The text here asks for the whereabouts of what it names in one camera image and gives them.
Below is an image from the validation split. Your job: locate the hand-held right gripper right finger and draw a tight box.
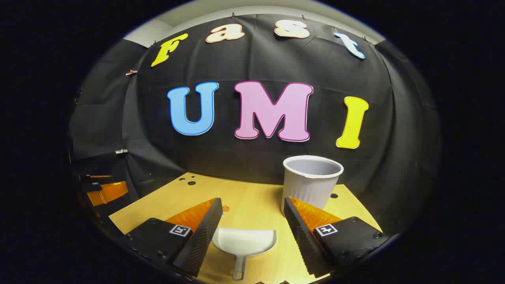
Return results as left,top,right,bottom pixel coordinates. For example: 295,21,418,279
283,196,390,278

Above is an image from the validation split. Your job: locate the white plastic dustpan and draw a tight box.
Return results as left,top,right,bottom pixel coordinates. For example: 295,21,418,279
212,228,278,281

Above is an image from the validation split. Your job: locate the white ribbed garbage bin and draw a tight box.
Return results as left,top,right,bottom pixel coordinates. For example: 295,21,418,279
282,155,344,215

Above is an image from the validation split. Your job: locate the wooden desktop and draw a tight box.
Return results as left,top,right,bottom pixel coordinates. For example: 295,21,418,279
108,172,383,284

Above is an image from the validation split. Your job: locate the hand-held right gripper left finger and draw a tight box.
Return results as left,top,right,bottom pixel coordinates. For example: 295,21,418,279
124,198,224,278

